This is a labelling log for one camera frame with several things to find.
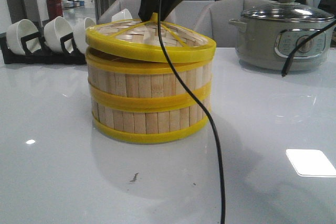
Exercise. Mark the woven bamboo steamer lid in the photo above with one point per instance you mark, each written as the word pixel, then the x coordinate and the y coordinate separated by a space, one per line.
pixel 138 40

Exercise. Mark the grey chair left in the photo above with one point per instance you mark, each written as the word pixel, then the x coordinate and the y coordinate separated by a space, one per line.
pixel 133 6

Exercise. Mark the white cabinet background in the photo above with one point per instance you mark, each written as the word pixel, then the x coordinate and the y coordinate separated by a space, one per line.
pixel 187 12

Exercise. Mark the white bowl right tilted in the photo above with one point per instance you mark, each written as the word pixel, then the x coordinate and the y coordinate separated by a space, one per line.
pixel 121 15

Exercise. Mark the red bin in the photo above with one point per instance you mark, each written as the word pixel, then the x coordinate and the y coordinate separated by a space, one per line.
pixel 54 8

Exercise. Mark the grey electric cooking pot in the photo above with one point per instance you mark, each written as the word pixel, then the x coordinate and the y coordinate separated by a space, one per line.
pixel 268 43

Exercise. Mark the glass pot lid with knob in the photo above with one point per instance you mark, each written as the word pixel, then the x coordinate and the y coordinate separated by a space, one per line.
pixel 288 11

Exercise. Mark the black bowl rack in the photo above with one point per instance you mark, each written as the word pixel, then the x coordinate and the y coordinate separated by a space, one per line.
pixel 69 55

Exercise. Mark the bamboo steamer tier yellow rims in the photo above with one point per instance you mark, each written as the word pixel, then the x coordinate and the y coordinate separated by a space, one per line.
pixel 148 127

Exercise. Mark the white bowl far left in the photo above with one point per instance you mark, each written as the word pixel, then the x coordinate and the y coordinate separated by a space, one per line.
pixel 16 31

